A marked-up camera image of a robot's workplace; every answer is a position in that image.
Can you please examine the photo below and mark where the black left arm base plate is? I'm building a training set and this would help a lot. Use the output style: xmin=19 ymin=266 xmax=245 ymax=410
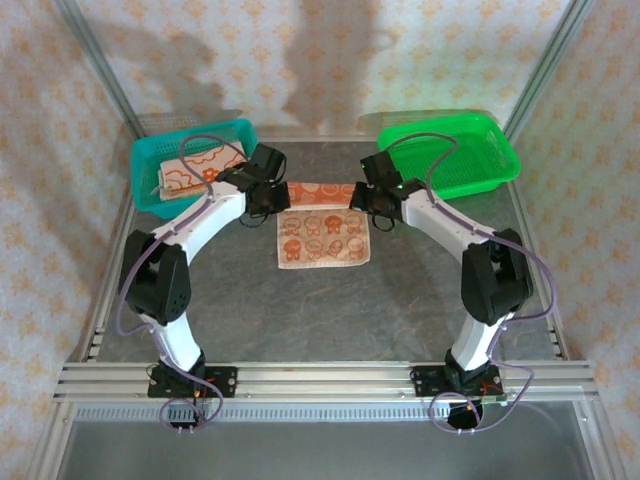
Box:
xmin=147 ymin=365 xmax=239 ymax=400

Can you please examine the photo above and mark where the aluminium frame post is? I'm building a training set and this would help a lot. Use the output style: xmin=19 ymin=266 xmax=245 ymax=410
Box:
xmin=54 ymin=0 xmax=146 ymax=141
xmin=502 ymin=0 xmax=596 ymax=141

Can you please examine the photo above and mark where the teal plastic basket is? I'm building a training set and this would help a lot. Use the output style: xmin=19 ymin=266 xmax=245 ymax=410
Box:
xmin=130 ymin=118 xmax=265 ymax=220

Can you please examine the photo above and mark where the aluminium side rail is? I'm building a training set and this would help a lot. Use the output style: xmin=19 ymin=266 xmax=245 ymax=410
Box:
xmin=67 ymin=199 xmax=136 ymax=362
xmin=509 ymin=189 xmax=571 ymax=362

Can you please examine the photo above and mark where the orange flower lion towel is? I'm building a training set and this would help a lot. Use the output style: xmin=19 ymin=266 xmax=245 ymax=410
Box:
xmin=159 ymin=144 xmax=250 ymax=195

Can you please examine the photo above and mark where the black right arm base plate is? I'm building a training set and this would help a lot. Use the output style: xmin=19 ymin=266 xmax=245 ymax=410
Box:
xmin=410 ymin=364 xmax=503 ymax=399

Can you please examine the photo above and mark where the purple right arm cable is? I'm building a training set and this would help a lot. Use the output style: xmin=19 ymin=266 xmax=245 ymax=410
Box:
xmin=384 ymin=130 xmax=557 ymax=436

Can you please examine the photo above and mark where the slotted metal cable duct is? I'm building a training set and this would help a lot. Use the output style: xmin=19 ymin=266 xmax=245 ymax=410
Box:
xmin=74 ymin=404 xmax=581 ymax=424

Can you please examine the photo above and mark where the green plastic basket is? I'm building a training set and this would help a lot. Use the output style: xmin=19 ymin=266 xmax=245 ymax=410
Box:
xmin=375 ymin=112 xmax=523 ymax=202

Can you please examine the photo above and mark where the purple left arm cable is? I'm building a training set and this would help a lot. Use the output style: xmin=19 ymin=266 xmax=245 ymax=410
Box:
xmin=115 ymin=134 xmax=251 ymax=437

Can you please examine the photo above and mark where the aluminium mounting rail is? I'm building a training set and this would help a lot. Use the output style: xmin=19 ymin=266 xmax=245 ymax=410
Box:
xmin=53 ymin=360 xmax=599 ymax=404

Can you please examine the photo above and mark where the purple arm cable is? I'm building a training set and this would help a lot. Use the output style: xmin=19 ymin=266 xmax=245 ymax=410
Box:
xmin=115 ymin=134 xmax=251 ymax=437
xmin=384 ymin=130 xmax=557 ymax=436

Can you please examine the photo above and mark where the peach cartoon character towel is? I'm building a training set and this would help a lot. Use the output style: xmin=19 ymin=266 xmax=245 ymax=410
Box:
xmin=276 ymin=180 xmax=374 ymax=270

